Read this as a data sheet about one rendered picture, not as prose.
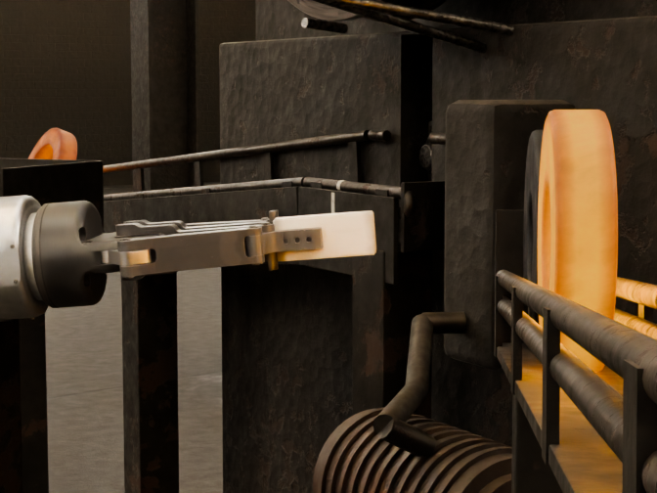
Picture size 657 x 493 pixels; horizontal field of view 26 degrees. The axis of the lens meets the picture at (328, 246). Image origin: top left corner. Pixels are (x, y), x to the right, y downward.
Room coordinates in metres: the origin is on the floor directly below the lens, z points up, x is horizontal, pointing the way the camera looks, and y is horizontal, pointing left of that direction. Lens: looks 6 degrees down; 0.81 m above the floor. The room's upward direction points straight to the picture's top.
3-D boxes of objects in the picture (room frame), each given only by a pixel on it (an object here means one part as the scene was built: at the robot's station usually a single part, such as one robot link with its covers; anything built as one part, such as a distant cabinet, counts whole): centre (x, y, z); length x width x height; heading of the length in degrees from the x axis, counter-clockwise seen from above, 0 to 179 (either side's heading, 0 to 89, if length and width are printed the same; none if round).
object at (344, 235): (0.99, 0.00, 0.71); 0.07 x 0.01 x 0.03; 85
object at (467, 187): (1.30, -0.17, 0.68); 0.11 x 0.08 x 0.24; 120
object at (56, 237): (1.01, 0.16, 0.69); 0.09 x 0.08 x 0.07; 85
